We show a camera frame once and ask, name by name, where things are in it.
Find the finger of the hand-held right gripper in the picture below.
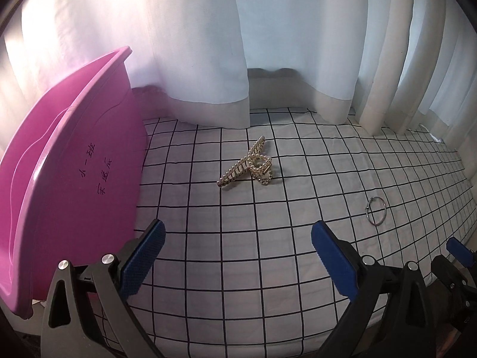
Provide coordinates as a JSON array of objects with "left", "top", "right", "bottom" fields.
[
  {"left": 430, "top": 255, "right": 471, "bottom": 301},
  {"left": 446, "top": 237, "right": 477, "bottom": 269}
]

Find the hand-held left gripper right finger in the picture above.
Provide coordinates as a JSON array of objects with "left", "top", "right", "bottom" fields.
[{"left": 311, "top": 220, "right": 436, "bottom": 358}]

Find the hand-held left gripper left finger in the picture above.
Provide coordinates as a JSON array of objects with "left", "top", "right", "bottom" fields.
[{"left": 40, "top": 219, "right": 166, "bottom": 358}]

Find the pink plastic basin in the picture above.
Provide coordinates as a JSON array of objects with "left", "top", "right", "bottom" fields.
[{"left": 0, "top": 46, "right": 150, "bottom": 319}]

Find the pearl hair claw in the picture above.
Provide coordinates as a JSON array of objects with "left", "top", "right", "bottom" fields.
[{"left": 217, "top": 136, "right": 273, "bottom": 189}]

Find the white checked bedsheet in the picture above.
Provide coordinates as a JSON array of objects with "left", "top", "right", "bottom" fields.
[{"left": 33, "top": 107, "right": 477, "bottom": 358}]

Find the white curtain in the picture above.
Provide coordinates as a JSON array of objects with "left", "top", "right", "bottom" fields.
[{"left": 0, "top": 0, "right": 477, "bottom": 180}]

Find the silver bangle ring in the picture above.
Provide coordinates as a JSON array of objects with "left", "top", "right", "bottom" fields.
[{"left": 366, "top": 196, "right": 388, "bottom": 226}]

